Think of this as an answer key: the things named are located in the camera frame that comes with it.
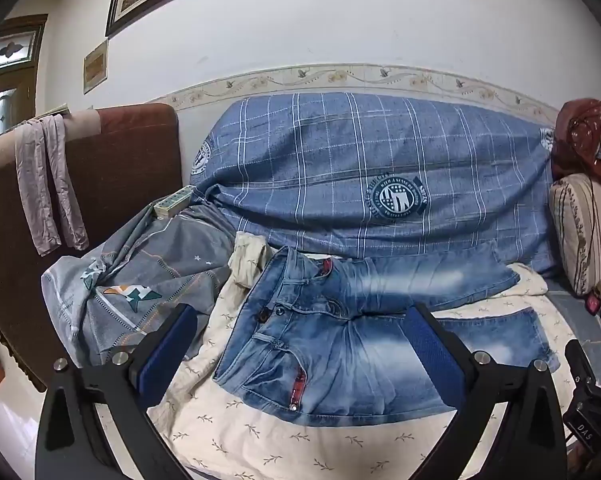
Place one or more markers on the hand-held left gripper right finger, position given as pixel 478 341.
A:
pixel 430 345

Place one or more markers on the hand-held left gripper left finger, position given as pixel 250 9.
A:
pixel 168 345

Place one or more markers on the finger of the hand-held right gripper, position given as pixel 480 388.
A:
pixel 580 365

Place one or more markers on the blue denim pants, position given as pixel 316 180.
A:
pixel 350 315

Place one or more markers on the small pink object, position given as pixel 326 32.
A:
pixel 593 303

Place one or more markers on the cream leaf-print blanket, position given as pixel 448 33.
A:
pixel 240 425

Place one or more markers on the striped beige pillow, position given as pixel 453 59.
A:
pixel 587 230

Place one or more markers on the white power strip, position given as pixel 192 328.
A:
pixel 174 201

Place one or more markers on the blue plaid bed cover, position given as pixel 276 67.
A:
pixel 360 170

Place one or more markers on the pale pink hanging cloth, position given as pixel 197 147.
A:
pixel 48 180

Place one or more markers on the reddish-brown cloth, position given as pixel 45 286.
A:
pixel 585 135

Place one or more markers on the small framed picture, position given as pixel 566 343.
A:
pixel 95 66

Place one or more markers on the wooden door with glass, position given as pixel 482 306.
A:
pixel 8 75

